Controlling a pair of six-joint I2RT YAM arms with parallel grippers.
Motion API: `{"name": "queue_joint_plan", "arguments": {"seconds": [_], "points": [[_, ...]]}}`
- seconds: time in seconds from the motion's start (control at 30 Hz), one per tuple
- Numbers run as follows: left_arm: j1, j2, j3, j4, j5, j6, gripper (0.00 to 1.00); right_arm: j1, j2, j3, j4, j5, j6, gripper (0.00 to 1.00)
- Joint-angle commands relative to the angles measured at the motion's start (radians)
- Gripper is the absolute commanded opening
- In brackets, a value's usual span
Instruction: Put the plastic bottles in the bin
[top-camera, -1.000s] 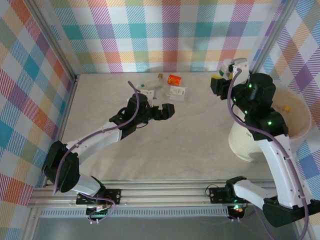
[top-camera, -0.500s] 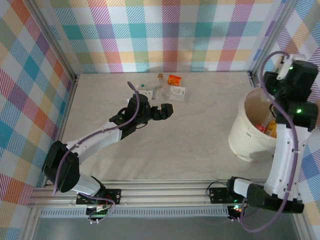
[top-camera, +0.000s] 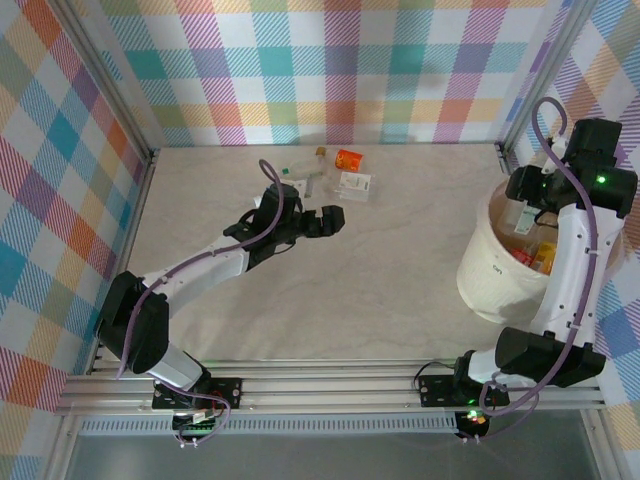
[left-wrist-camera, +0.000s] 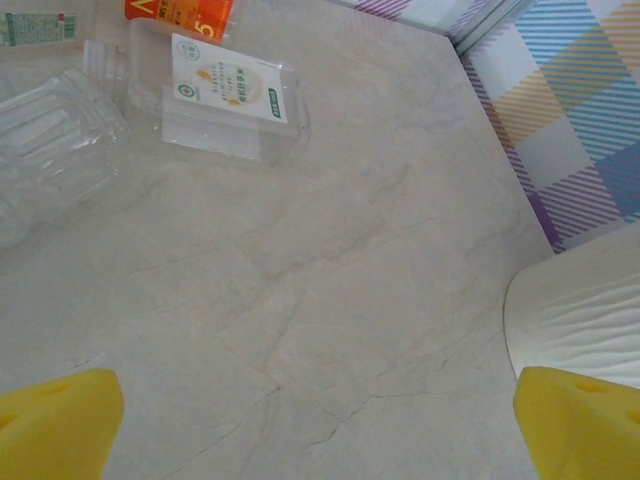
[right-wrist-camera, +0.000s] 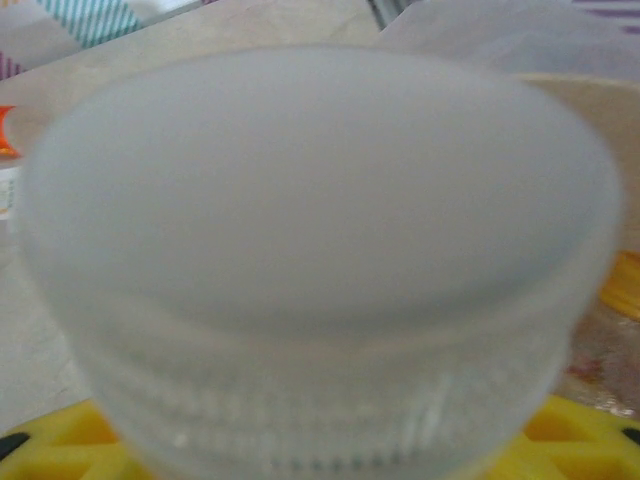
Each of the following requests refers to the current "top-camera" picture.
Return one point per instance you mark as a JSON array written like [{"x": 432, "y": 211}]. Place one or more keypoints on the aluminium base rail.
[{"x": 325, "y": 387}]

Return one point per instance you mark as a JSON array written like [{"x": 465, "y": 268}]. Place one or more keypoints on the clear bottle green cap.
[{"x": 300, "y": 170}]

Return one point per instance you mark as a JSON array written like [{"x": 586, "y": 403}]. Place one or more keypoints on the aluminium frame post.
[
  {"x": 545, "y": 75},
  {"x": 105, "y": 85}
]

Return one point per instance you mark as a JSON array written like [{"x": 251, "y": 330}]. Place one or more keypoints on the small board with LED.
[{"x": 475, "y": 417}]

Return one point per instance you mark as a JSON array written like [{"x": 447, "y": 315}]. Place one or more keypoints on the red label square bottle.
[{"x": 523, "y": 258}]

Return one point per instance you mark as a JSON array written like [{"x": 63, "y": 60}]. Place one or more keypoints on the white plastic bin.
[{"x": 492, "y": 280}]

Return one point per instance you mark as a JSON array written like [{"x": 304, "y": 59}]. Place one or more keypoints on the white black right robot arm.
[{"x": 565, "y": 280}]

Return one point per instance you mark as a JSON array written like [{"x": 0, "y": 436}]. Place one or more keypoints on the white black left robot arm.
[{"x": 200, "y": 275}]

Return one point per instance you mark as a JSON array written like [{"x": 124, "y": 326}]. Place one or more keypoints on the grey metal base plate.
[{"x": 325, "y": 460}]

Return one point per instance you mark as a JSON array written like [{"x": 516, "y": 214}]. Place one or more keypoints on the aluminium side rail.
[{"x": 132, "y": 225}]

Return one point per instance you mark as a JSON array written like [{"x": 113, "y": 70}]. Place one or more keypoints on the orange label bottle brown cap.
[{"x": 350, "y": 160}]

